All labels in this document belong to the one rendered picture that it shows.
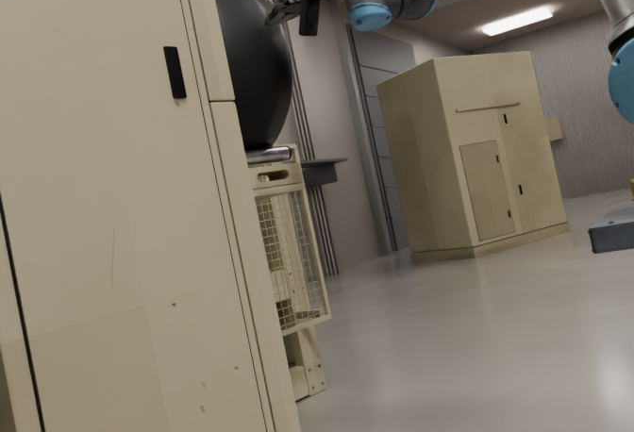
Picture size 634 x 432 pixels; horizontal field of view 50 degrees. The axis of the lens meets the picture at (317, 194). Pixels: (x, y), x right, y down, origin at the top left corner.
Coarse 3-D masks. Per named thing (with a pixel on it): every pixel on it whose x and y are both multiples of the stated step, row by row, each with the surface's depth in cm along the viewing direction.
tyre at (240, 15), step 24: (216, 0) 174; (240, 0) 179; (264, 0) 188; (240, 24) 174; (240, 48) 172; (264, 48) 178; (288, 48) 185; (240, 72) 172; (264, 72) 177; (288, 72) 184; (240, 96) 173; (264, 96) 179; (288, 96) 186; (240, 120) 176; (264, 120) 183; (264, 144) 190
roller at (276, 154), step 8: (248, 152) 184; (256, 152) 185; (264, 152) 187; (272, 152) 189; (280, 152) 192; (288, 152) 194; (248, 160) 183; (256, 160) 185; (264, 160) 188; (272, 160) 190; (280, 160) 193
